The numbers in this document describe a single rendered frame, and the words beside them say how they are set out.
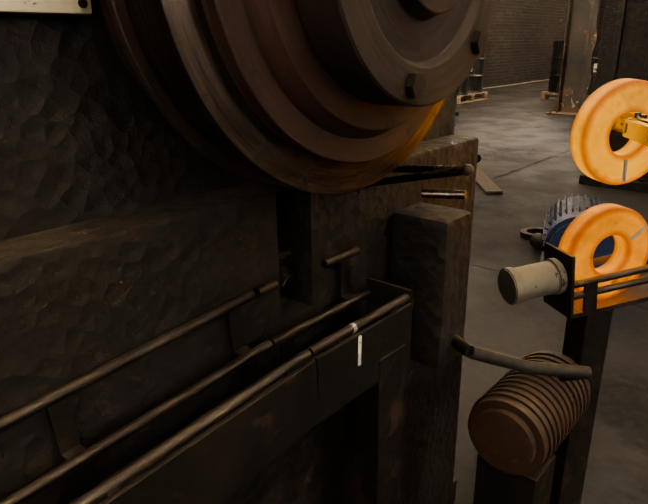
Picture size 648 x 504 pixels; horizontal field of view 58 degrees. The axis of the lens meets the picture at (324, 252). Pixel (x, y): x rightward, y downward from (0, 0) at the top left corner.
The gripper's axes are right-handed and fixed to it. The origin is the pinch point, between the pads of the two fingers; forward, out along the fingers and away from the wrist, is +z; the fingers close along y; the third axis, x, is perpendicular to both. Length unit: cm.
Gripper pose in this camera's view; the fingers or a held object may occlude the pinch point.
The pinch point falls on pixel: (624, 121)
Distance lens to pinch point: 101.3
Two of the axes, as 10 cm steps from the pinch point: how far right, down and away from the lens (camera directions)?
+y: 9.7, -1.0, 2.2
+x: -0.1, -9.3, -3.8
